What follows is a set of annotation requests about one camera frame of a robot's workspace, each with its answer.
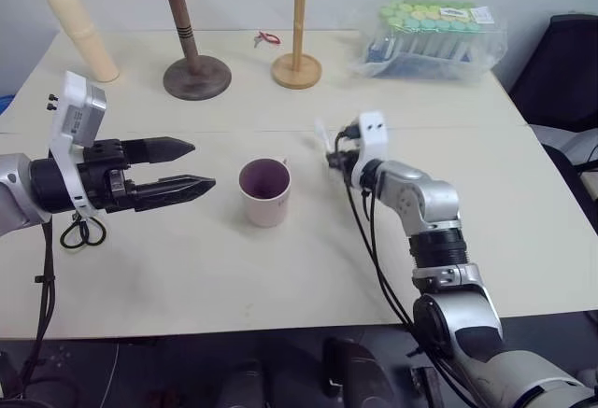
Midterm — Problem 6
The dark wooden hat stand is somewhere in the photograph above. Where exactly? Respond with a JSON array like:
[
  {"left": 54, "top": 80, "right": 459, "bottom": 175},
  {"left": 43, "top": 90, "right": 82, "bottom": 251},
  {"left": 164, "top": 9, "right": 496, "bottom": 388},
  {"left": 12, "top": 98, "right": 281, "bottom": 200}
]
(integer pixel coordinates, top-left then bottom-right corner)
[{"left": 135, "top": 0, "right": 233, "bottom": 102}]

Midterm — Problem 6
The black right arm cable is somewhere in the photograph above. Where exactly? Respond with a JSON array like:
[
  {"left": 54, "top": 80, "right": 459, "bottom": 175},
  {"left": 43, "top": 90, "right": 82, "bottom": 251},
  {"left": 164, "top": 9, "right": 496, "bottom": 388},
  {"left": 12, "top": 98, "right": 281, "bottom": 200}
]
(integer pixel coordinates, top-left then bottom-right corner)
[{"left": 342, "top": 176, "right": 473, "bottom": 408}]

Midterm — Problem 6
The dark rounded shape under table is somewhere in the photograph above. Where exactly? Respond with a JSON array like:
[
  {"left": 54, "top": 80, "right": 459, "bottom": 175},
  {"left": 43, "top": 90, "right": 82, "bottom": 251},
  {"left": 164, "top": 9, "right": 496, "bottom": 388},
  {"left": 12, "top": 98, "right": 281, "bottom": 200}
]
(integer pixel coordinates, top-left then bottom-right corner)
[{"left": 320, "top": 335, "right": 399, "bottom": 408}]

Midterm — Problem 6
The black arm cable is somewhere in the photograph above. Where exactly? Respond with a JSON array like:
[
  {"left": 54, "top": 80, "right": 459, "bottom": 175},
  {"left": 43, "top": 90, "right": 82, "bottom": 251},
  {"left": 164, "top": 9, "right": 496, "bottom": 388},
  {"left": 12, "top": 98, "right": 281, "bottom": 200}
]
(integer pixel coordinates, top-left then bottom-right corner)
[
  {"left": 342, "top": 176, "right": 473, "bottom": 408},
  {"left": 0, "top": 210, "right": 108, "bottom": 402}
]

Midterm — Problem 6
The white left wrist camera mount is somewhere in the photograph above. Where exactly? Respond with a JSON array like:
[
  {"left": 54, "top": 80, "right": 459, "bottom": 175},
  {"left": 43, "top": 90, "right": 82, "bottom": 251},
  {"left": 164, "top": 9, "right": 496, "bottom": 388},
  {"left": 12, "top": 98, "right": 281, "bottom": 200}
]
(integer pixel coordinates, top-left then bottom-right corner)
[{"left": 46, "top": 70, "right": 109, "bottom": 218}]

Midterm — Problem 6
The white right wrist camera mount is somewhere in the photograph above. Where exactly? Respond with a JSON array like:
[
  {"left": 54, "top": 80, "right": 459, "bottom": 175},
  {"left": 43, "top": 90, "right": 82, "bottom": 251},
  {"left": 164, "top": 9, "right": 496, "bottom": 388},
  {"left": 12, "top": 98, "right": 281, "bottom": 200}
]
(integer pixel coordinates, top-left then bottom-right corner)
[{"left": 349, "top": 110, "right": 390, "bottom": 190}]

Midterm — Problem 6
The white toothbrush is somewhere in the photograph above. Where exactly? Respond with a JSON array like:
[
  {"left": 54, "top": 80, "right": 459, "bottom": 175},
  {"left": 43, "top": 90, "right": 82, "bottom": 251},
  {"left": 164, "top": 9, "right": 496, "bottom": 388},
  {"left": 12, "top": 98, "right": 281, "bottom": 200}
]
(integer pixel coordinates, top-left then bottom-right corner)
[{"left": 314, "top": 118, "right": 336, "bottom": 156}]

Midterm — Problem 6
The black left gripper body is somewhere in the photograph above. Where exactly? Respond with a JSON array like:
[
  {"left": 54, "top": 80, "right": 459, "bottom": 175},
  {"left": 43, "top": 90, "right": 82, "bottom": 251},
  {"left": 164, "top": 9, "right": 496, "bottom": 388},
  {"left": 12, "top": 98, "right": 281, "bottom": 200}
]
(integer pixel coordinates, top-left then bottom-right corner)
[{"left": 76, "top": 138, "right": 137, "bottom": 214}]

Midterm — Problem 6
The white mug purple inside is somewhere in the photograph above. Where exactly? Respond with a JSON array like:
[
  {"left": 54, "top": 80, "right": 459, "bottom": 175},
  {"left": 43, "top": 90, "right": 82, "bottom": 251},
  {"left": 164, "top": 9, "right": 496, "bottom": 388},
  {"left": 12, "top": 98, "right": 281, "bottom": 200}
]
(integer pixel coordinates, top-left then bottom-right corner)
[{"left": 238, "top": 157, "right": 293, "bottom": 229}]

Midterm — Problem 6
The black office chair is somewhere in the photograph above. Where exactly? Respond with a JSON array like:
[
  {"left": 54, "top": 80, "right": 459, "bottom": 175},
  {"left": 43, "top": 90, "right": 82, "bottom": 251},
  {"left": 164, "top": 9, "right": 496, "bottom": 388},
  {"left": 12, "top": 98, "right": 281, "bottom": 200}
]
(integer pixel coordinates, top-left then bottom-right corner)
[{"left": 507, "top": 13, "right": 598, "bottom": 130}]

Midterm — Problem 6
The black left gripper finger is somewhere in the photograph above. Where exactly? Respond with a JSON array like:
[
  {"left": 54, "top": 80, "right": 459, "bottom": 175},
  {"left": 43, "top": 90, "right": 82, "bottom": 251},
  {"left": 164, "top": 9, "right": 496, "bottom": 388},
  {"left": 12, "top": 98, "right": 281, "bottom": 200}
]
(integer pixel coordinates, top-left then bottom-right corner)
[
  {"left": 128, "top": 174, "right": 218, "bottom": 214},
  {"left": 121, "top": 135, "right": 196, "bottom": 167}
]

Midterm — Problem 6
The light wooden branch stand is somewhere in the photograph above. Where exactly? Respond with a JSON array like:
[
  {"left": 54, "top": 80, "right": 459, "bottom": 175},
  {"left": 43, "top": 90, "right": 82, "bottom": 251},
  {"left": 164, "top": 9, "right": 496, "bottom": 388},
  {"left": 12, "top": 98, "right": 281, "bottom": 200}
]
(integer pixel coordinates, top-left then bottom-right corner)
[{"left": 263, "top": 0, "right": 324, "bottom": 90}]

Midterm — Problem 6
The plastic bag of capped tubes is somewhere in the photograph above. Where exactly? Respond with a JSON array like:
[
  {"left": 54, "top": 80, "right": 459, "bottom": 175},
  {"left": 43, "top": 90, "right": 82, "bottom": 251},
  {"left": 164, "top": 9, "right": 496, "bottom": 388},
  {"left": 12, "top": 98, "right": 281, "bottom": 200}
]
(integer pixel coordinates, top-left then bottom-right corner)
[{"left": 349, "top": 0, "right": 509, "bottom": 86}]

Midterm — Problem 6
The cream bamboo-shaped cylinder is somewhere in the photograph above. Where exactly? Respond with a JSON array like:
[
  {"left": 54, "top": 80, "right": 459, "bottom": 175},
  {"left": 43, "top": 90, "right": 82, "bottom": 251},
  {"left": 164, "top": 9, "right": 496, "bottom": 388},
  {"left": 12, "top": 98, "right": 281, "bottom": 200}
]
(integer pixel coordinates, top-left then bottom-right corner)
[{"left": 41, "top": 0, "right": 121, "bottom": 84}]

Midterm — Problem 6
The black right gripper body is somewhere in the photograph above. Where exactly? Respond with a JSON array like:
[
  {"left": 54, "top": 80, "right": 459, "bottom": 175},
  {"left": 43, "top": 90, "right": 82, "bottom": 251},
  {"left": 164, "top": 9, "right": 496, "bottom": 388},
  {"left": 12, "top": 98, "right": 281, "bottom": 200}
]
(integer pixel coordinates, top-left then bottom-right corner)
[{"left": 334, "top": 122, "right": 364, "bottom": 181}]

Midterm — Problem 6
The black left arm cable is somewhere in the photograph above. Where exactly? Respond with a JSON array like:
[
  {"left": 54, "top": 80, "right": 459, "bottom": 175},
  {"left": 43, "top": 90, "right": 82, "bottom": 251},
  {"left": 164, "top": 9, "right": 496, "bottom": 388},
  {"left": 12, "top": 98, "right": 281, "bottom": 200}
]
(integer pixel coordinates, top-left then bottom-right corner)
[{"left": 0, "top": 210, "right": 108, "bottom": 402}]

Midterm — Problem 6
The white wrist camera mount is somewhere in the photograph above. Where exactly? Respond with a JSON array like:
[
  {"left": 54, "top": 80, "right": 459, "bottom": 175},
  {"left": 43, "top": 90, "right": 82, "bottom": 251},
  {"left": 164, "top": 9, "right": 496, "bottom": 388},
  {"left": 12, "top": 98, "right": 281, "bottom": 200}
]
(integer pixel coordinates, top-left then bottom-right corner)
[
  {"left": 349, "top": 110, "right": 390, "bottom": 190},
  {"left": 46, "top": 70, "right": 109, "bottom": 218}
]

